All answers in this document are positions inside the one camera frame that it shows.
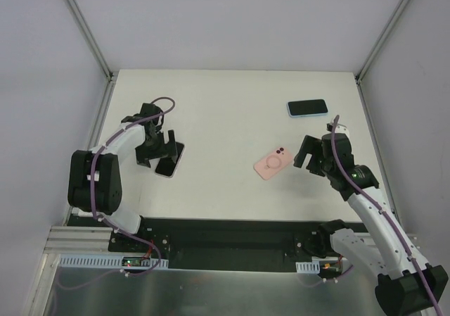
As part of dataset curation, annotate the purple phone black screen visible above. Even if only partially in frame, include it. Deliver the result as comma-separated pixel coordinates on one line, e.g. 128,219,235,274
155,142,185,178

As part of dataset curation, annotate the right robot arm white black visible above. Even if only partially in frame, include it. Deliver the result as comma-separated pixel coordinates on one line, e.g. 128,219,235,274
294,132,449,315

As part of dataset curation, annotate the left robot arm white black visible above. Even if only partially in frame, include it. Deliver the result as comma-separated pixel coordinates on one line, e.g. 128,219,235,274
67,96,180,252

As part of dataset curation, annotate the black phone in blue case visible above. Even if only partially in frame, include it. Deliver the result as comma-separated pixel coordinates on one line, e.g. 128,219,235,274
287,99,328,118

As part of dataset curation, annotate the pink phone case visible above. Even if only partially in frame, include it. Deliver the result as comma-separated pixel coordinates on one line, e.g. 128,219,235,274
253,147,293,181

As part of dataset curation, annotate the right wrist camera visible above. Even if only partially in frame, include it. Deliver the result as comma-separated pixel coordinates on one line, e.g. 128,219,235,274
327,121,350,137

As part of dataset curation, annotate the right white cable duct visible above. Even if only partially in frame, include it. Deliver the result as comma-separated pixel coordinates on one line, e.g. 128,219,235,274
295,260,321,274

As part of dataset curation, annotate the white cable duct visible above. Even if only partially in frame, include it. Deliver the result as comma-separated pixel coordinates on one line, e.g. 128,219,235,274
295,260,321,274
59,254,169,270

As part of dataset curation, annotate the left white cable duct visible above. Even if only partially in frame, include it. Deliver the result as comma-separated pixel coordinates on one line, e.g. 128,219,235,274
59,254,169,270

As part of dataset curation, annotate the left aluminium corner post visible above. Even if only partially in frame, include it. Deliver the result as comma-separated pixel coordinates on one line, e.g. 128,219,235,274
63,0,114,82

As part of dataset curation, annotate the aluminium corner post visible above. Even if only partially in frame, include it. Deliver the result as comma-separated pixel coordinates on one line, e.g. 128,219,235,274
355,0,412,85
63,0,114,82

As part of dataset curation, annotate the right aluminium corner post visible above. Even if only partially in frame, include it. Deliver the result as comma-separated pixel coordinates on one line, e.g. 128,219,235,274
355,0,412,85

